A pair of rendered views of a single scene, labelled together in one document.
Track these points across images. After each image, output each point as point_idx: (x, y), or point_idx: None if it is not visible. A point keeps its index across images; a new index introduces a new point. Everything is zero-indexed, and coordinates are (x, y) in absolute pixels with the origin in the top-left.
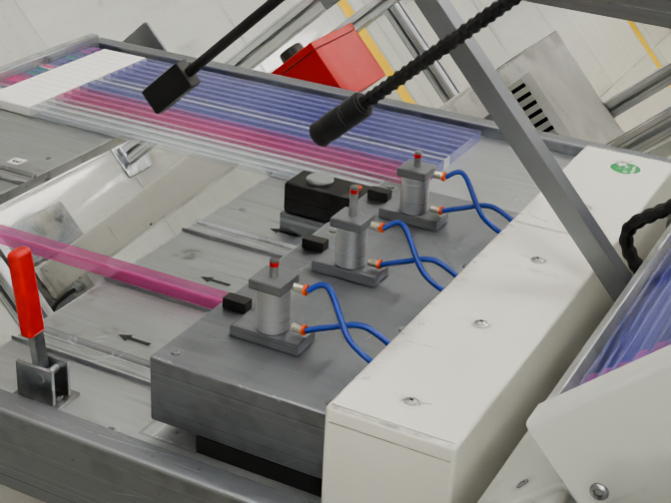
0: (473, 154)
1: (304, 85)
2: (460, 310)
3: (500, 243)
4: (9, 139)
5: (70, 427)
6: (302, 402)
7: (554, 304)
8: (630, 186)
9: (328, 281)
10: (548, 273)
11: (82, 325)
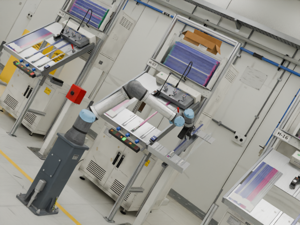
0: None
1: (115, 91)
2: (185, 89)
3: (174, 85)
4: (123, 116)
5: None
6: (192, 99)
7: (185, 85)
8: (165, 75)
9: (175, 95)
10: (180, 84)
11: None
